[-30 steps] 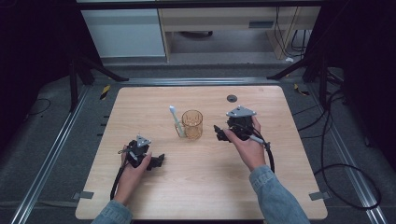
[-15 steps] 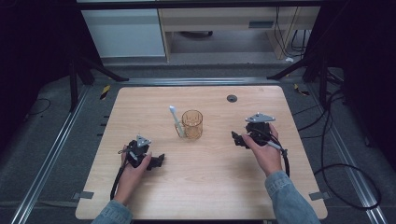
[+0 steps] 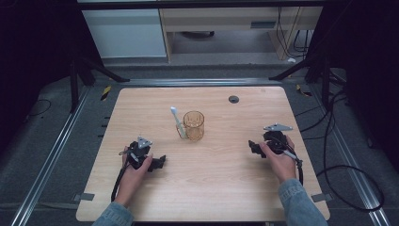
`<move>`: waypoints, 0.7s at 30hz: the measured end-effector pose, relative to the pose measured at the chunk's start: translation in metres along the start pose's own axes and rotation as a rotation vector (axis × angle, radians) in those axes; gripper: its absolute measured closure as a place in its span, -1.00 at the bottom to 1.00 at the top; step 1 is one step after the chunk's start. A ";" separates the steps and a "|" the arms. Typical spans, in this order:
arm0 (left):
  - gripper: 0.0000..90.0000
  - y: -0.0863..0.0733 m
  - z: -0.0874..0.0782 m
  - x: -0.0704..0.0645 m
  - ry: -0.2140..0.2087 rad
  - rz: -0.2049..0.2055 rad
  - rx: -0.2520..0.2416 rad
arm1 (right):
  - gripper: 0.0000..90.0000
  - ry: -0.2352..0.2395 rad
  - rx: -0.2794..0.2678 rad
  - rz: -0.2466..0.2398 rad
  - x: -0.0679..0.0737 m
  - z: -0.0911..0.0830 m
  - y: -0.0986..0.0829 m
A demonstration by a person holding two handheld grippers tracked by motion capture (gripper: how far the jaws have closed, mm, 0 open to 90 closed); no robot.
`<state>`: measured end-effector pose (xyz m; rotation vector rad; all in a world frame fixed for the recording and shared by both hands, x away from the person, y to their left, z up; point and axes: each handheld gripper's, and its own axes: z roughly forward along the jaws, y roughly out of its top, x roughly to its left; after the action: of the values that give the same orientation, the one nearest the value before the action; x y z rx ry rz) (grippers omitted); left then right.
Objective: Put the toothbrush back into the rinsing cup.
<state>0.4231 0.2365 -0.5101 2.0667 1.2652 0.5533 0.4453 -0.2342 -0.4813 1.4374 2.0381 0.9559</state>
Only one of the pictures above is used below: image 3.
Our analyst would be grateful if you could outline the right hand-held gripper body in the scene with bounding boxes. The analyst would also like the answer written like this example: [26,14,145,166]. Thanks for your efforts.
[263,122,295,155]

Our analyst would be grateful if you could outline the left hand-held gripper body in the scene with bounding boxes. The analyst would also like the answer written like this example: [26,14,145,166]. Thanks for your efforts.
[118,136,153,170]

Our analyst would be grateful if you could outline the white toothbrush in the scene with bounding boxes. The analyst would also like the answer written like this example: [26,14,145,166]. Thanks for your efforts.
[169,105,186,139]

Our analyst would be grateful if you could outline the amber glass mug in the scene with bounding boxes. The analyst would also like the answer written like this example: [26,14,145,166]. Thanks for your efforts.
[175,109,206,142]

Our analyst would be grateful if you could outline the person's right hand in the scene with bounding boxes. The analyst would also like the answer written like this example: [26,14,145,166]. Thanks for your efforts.
[258,135,297,185]

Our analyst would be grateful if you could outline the person's left hand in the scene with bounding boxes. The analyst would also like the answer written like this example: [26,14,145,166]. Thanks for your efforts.
[115,145,153,208]

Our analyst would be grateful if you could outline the yellow black tape strip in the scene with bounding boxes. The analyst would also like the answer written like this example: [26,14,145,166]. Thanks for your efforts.
[100,85,113,102]
[295,84,313,98]

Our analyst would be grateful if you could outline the grey tape piece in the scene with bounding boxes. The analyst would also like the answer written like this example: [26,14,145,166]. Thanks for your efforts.
[72,192,96,202]
[311,192,334,203]

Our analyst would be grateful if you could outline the black metal stand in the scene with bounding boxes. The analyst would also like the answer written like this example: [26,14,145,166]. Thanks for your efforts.
[268,51,346,108]
[69,51,131,114]

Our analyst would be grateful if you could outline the white cabinet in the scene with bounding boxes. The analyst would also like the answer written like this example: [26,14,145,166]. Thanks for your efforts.
[81,8,168,59]

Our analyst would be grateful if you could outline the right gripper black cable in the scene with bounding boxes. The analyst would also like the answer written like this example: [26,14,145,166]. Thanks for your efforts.
[282,150,305,186]

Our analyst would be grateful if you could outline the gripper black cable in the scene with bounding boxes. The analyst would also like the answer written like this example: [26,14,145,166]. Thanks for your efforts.
[282,150,305,186]
[110,162,130,203]

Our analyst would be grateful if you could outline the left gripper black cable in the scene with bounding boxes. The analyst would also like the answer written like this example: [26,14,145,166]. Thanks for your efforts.
[110,162,130,203]

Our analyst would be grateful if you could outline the black looped floor cable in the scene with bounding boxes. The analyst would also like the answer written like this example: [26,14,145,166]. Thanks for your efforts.
[295,89,386,212]

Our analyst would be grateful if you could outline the aluminium floor rail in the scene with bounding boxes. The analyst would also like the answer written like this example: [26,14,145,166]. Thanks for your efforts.
[308,84,391,226]
[10,87,92,226]
[120,77,282,89]

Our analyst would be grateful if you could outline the thin black floor cable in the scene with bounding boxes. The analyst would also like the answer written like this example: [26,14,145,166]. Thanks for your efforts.
[23,98,53,123]

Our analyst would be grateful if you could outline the hanging black desk cables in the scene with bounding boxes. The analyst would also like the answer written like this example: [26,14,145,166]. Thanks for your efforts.
[275,6,311,59]

